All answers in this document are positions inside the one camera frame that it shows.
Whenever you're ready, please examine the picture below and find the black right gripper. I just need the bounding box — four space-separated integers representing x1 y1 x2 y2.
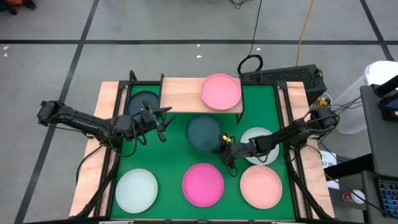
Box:
213 136 261 166

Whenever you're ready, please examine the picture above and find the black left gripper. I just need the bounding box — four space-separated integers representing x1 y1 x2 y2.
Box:
135 105 176 143

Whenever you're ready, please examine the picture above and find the dark teal plate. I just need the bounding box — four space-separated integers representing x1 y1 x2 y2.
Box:
185 114 223 153
126 90 161 118

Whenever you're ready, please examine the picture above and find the pale mint plate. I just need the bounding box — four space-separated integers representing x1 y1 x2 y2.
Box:
239 126 280 166
115 168 159 214

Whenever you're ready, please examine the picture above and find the magenta plate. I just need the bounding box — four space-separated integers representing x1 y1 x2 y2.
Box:
182 163 225 208

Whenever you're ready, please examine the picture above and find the pink plate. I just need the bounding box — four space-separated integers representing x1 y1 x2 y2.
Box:
200 73 243 112

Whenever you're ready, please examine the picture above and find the salmon plate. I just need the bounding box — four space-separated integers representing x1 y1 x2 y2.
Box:
239 164 284 210

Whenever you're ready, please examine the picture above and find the wooden shelf with black legs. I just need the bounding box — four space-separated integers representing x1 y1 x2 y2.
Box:
159 73 245 125

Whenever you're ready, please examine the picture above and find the green table mat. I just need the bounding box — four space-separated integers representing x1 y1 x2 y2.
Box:
110 83 296 221

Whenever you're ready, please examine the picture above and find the black computer case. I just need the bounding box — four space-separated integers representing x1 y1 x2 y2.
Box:
241 64 328 106

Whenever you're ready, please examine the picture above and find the white paper sheet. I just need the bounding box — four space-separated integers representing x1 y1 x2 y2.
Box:
318 149 338 170

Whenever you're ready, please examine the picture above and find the red and white roll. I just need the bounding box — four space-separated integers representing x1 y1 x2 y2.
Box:
341 189 366 205

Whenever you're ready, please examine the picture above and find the grey desk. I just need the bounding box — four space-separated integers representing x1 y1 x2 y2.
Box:
359 83 398 178

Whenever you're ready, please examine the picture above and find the black monitor device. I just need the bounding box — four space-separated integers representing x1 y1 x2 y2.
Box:
371 73 398 123

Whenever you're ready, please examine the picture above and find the black keyboard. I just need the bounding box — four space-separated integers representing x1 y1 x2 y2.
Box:
377 177 398 219

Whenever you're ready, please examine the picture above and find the white translucent bin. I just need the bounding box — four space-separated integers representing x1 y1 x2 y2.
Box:
337 60 398 135

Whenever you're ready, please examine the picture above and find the black chair base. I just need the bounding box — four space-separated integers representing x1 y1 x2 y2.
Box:
0 0 37 16

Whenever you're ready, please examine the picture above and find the black metal table frame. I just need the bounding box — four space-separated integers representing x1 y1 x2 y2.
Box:
73 70 335 222

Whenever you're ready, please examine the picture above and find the black cable with loop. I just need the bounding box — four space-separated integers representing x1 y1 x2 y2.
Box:
237 0 264 76

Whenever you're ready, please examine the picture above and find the yellow cable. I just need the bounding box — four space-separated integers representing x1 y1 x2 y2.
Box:
295 0 317 67

